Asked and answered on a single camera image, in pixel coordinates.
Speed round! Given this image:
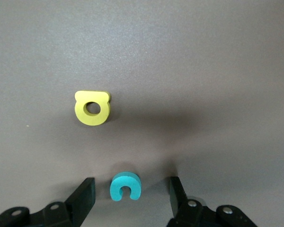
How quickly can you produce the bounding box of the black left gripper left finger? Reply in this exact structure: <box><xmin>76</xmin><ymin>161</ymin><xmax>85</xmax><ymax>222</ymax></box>
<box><xmin>0</xmin><ymin>177</ymin><xmax>96</xmax><ymax>227</ymax></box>

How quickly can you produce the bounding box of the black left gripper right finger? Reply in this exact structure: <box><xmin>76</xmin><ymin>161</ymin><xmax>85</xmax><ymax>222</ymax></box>
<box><xmin>165</xmin><ymin>176</ymin><xmax>260</xmax><ymax>227</ymax></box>

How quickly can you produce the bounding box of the teal letter c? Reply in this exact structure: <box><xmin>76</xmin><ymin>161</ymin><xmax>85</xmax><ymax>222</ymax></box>
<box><xmin>109</xmin><ymin>171</ymin><xmax>142</xmax><ymax>202</ymax></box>

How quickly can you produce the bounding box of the yellow letter D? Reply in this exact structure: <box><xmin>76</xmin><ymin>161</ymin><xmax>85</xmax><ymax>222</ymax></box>
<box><xmin>74</xmin><ymin>90</ymin><xmax>111</xmax><ymax>126</ymax></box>

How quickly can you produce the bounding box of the brown table cover sheet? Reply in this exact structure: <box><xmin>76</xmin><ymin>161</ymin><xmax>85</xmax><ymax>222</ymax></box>
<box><xmin>0</xmin><ymin>0</ymin><xmax>284</xmax><ymax>227</ymax></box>

